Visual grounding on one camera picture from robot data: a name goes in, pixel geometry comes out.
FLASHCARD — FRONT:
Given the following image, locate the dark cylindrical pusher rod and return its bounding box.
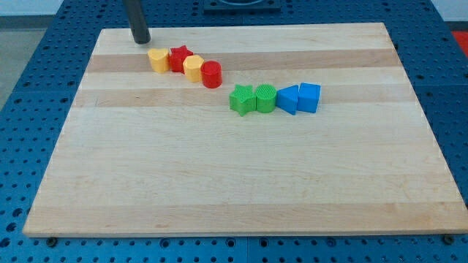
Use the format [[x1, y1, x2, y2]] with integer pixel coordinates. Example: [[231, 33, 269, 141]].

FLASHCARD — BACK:
[[122, 0, 151, 45]]

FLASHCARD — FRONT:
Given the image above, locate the yellow heart block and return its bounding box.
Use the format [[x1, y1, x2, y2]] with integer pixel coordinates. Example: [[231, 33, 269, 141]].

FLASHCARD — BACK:
[[147, 48, 170, 73]]

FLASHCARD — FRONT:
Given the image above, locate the red star block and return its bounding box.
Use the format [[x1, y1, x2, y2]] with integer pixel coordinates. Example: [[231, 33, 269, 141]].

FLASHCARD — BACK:
[[169, 45, 193, 74]]

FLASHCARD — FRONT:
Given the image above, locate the green star block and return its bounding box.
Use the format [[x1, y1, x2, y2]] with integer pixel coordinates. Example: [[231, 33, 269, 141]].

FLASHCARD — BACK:
[[229, 84, 257, 116]]

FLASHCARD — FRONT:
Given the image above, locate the yellow hexagon block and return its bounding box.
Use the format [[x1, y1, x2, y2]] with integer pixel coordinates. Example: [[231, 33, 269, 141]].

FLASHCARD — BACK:
[[183, 55, 204, 83]]

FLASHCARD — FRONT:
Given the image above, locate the red cylinder block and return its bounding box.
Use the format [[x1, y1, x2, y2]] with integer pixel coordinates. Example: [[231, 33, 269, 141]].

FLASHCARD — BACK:
[[200, 61, 222, 88]]

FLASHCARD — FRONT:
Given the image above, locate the wooden board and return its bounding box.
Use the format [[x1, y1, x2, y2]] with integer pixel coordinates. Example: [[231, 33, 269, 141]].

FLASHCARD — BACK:
[[23, 23, 467, 237]]

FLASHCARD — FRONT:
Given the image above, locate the green cylinder block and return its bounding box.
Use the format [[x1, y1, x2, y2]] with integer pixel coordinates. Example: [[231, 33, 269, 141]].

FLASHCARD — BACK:
[[255, 84, 277, 113]]

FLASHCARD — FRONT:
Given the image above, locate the blue triangle block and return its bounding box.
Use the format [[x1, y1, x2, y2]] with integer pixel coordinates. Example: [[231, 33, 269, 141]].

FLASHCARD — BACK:
[[276, 85, 299, 115]]

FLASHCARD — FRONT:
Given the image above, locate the blue cube block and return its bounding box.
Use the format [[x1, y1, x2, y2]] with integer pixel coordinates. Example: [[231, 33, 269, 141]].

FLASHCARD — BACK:
[[297, 83, 321, 113]]

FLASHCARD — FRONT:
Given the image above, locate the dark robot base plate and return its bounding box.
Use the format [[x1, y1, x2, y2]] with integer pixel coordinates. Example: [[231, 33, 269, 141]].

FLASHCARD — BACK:
[[203, 0, 282, 14]]

